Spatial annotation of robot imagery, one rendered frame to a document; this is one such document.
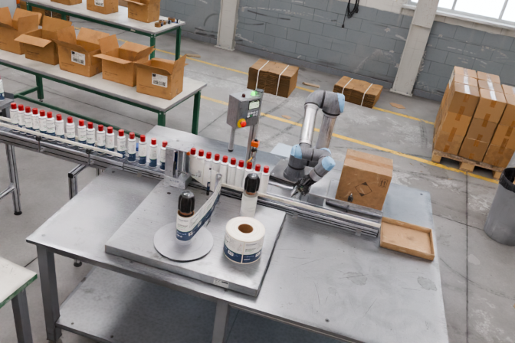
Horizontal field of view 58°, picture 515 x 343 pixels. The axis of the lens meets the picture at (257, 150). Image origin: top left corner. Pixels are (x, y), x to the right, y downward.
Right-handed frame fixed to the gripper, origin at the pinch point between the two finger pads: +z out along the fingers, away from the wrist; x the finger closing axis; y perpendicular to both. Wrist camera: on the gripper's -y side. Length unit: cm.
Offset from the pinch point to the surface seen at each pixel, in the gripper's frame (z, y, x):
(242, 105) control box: -25, 0, -59
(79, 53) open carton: 112, -134, -204
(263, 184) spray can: 5.8, 2.7, -18.2
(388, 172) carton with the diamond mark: -43, -23, 37
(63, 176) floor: 190, -77, -141
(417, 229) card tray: -31, -12, 72
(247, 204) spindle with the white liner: 3.4, 32.7, -22.1
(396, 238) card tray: -24, 2, 62
